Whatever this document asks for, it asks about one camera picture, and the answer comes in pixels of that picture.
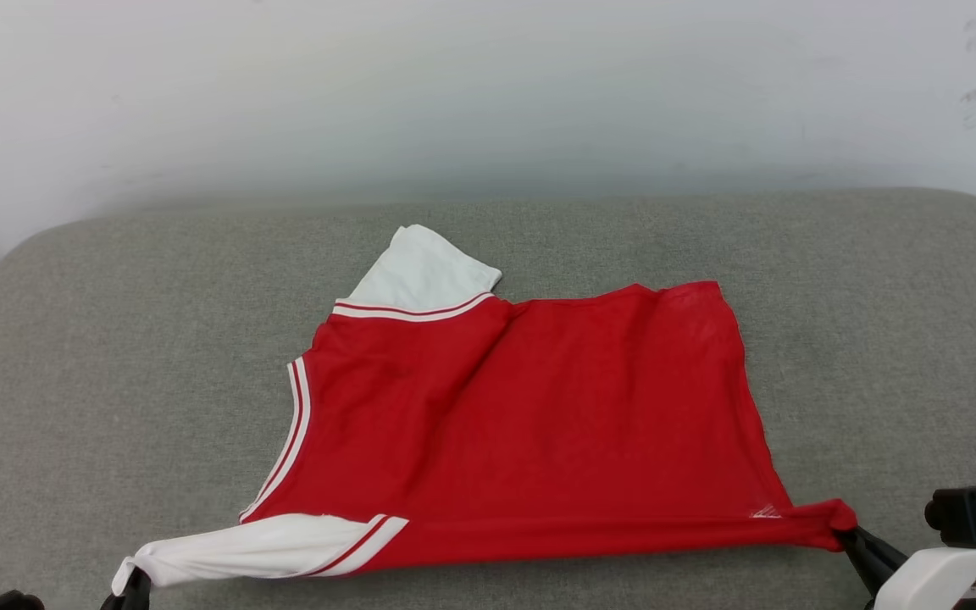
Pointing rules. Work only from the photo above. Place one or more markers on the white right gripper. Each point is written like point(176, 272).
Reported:
point(937, 576)

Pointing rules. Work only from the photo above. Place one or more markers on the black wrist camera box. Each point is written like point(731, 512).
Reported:
point(5, 602)
point(967, 515)

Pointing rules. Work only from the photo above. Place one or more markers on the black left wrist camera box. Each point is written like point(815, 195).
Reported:
point(5, 602)

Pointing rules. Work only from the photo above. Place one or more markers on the red garment with white trim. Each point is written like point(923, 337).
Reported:
point(539, 407)

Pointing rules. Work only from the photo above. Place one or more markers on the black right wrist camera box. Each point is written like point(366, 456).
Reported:
point(967, 515)

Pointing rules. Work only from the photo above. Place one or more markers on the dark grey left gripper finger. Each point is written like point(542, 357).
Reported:
point(132, 593)

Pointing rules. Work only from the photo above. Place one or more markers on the grey fabric sofa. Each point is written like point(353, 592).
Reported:
point(115, 381)

